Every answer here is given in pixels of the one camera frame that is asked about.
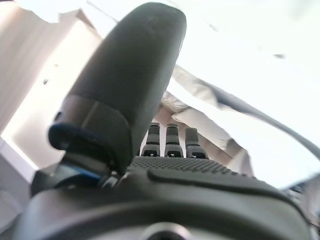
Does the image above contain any bed with beige cover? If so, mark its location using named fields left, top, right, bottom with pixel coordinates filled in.
left=87, top=0, right=320, bottom=191

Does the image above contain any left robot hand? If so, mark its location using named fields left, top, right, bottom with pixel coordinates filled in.
left=12, top=1, right=313, bottom=240

